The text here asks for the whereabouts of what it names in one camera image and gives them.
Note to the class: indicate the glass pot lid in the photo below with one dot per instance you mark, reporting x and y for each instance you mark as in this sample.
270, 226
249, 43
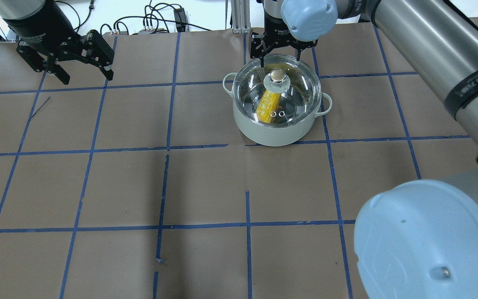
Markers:
297, 82

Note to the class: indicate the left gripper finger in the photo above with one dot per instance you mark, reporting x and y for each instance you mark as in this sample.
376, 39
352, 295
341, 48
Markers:
39, 64
97, 52

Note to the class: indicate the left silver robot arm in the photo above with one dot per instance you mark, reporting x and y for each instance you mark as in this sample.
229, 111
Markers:
46, 38

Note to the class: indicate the yellow corn cob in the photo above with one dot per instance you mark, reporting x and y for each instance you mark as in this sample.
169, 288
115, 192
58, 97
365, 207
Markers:
267, 107

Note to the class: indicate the aluminium frame post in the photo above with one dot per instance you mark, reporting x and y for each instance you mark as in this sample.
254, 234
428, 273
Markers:
237, 13

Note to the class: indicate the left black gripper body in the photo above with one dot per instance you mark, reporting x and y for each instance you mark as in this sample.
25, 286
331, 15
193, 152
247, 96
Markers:
41, 32

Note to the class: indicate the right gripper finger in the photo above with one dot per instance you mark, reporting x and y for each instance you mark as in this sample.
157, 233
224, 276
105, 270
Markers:
301, 46
260, 46

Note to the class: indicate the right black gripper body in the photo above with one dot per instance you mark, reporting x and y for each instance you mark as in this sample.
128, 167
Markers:
273, 25

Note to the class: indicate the pale green cooking pot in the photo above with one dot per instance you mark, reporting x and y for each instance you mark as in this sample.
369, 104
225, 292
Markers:
278, 136

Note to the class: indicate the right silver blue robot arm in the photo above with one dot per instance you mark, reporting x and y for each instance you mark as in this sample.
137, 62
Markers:
385, 128

